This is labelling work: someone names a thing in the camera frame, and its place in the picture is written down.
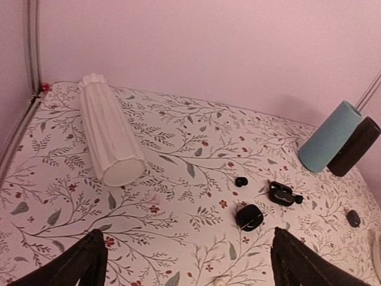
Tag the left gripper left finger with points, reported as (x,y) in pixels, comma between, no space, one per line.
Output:
(84,263)

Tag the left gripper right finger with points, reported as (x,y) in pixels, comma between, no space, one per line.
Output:
(293,263)

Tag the black small earbud case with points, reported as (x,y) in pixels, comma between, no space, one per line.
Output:
(353,218)

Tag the black round earbud case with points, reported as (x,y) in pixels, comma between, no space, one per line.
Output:
(249,217)

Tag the black open earbud case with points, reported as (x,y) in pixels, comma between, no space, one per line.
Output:
(283,195)

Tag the white ribbed plate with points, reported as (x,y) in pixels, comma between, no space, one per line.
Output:
(376,248)

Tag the white ribbed vase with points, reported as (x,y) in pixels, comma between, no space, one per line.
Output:
(115,153)

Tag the black earbud on mat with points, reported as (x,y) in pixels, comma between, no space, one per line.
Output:
(240,181)

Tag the teal vase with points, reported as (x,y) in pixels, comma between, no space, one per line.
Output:
(319,150)

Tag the floral patterned table mat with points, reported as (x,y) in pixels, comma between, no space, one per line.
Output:
(175,225)

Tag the black vase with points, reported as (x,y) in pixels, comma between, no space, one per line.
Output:
(364,136)

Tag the right aluminium frame post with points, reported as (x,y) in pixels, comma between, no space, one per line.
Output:
(369,93)

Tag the aluminium frame post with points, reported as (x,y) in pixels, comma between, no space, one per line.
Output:
(31,46)
(369,93)

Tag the left aluminium frame post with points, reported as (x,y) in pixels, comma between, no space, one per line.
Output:
(31,46)

